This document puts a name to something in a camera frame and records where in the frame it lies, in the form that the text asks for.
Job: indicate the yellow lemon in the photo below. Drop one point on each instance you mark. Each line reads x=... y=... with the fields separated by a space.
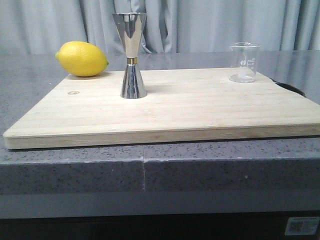
x=82 y=59

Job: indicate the clear glass beaker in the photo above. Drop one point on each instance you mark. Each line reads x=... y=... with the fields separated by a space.
x=244 y=61

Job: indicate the wooden cutting board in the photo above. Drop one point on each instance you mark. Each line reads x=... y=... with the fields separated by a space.
x=180 y=105

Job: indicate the grey curtain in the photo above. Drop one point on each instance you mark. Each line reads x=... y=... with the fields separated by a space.
x=172 y=26

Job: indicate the steel cocktail jigger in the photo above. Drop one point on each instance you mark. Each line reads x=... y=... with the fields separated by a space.
x=130 y=27

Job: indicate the white QR code sticker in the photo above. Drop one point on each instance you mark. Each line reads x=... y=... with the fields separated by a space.
x=302 y=226

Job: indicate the black cutting board handle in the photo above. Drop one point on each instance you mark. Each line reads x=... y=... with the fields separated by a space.
x=289 y=87

